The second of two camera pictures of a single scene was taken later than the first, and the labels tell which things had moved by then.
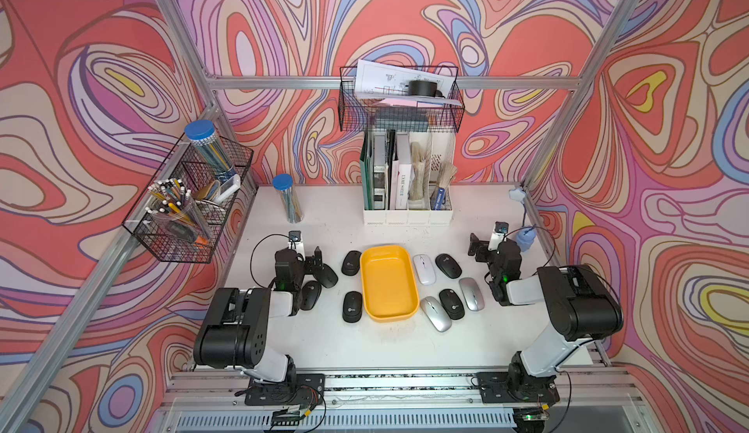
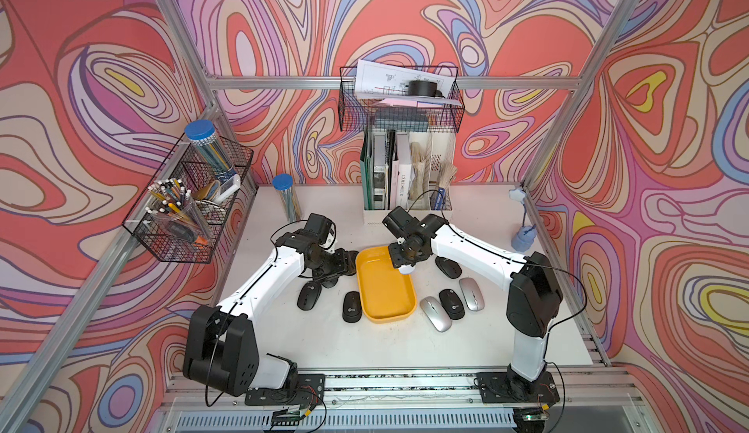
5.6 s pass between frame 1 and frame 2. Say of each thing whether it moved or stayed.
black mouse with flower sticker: stayed
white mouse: moved
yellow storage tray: stayed
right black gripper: moved
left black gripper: moved
